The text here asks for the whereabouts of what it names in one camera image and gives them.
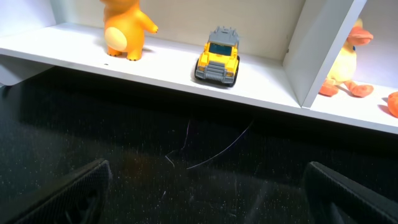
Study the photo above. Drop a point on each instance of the grey and yellow toy truck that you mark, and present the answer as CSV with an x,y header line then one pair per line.
x,y
217,63

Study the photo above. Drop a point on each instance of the yellow rubber duck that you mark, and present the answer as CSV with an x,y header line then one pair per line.
x,y
124,28

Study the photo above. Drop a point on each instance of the white shelf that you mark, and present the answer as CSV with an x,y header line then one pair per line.
x,y
161,62

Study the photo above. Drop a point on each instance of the white plush duck yellow hat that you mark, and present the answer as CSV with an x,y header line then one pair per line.
x,y
393,104

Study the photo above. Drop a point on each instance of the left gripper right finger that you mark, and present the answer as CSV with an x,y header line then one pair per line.
x,y
345,202

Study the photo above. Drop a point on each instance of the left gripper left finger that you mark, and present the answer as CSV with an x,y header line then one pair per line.
x,y
68,199

